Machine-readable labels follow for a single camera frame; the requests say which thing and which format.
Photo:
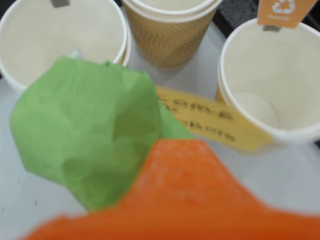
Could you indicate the orange recycling bin label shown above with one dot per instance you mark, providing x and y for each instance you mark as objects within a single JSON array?
[{"x": 282, "y": 12}]

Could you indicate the green recycling bin label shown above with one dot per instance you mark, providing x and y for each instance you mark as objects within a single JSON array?
[{"x": 60, "y": 3}]

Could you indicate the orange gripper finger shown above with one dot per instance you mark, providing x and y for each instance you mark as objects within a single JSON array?
[{"x": 185, "y": 200}]

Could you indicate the paper cup with blue label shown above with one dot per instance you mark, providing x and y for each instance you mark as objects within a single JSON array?
[{"x": 170, "y": 42}]

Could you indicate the paper cup with green label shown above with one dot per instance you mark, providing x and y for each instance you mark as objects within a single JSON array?
[{"x": 62, "y": 32}]

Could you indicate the paper cup with orange label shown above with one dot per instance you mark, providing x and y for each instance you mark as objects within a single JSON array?
[{"x": 270, "y": 82}]

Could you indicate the green paper ball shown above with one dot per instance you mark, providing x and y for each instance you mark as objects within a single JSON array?
[{"x": 82, "y": 120}]

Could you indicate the yellow handwritten welcome sign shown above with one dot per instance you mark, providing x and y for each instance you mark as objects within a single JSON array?
[{"x": 212, "y": 117}]

